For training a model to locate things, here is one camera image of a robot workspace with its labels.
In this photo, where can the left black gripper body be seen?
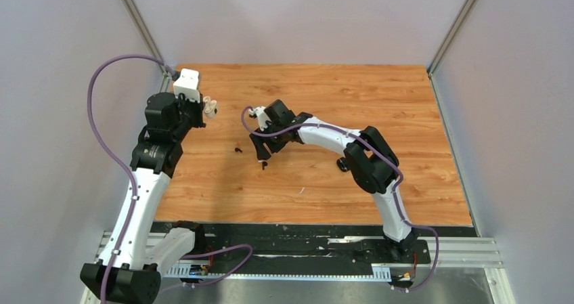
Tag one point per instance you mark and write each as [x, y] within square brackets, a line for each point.
[191, 112]

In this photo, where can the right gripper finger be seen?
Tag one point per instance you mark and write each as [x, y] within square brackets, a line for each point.
[267, 149]
[259, 146]

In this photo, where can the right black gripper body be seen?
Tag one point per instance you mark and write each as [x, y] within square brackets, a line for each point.
[273, 129]

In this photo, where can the white earbud charging case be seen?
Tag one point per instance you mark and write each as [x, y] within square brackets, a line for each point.
[211, 107]

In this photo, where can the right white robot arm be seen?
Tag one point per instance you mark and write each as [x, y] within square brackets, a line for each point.
[363, 152]

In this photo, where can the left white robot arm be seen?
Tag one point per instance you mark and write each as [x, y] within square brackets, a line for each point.
[126, 271]

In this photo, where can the black earbud charging case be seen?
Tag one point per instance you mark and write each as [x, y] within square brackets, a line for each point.
[343, 164]

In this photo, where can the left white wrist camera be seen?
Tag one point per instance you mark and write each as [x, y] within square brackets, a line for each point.
[188, 85]

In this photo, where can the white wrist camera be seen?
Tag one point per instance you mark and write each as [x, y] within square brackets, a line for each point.
[262, 118]
[188, 85]

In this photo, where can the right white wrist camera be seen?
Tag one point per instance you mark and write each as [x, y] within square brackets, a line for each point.
[262, 118]

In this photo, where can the left aluminium frame post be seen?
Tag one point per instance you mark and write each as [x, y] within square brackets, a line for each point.
[140, 24]

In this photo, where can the aluminium frame post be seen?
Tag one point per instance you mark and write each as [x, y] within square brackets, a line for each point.
[451, 35]
[140, 24]

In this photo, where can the white slotted cable duct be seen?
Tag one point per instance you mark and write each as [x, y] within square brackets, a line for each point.
[375, 273]

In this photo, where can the right aluminium frame post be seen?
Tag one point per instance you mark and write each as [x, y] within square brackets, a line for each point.
[451, 35]

